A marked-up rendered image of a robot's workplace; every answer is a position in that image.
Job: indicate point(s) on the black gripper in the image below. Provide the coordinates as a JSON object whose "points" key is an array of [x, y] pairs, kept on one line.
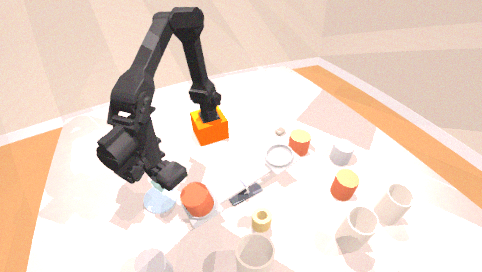
{"points": [[167, 174]]}

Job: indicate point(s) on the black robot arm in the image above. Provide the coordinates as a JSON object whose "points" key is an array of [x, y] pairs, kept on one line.
{"points": [[134, 91]]}

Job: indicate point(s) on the beige open cup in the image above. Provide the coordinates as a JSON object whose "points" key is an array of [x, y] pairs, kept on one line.
{"points": [[254, 253], [394, 203], [356, 228]]}

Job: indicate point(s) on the orange cylinder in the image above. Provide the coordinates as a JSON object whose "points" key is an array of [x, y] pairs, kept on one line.
{"points": [[299, 141], [344, 184], [197, 199]]}

